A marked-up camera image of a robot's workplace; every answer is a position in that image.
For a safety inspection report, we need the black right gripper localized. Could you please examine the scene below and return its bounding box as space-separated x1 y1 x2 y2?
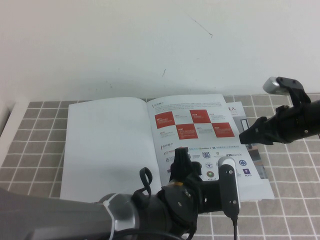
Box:
239 106 301 145

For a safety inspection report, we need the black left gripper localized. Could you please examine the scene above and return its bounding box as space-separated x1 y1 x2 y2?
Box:
168 147 203 188

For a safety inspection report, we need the white product brochure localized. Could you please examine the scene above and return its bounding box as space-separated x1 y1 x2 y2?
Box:
59 94 262 201

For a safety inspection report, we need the brochure with photo cover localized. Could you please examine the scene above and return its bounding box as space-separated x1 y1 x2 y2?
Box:
224 101 275 201

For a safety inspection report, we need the white zip tie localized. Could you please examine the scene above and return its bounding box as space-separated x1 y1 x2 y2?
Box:
103 196 117 240

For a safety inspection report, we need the grey white checkered tablecloth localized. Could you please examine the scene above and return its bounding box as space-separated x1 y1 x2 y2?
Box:
0 93 320 240

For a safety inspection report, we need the black left camera bracket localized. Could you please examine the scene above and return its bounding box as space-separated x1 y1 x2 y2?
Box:
198 178 222 215

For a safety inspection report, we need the black camera bracket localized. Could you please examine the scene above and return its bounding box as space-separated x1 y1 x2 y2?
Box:
276 76 312 109
198 178 222 215

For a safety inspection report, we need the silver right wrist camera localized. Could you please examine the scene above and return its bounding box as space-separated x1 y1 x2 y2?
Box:
262 76 305 95

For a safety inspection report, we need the black right camera bracket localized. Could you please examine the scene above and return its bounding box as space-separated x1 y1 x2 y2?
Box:
276 76 312 109

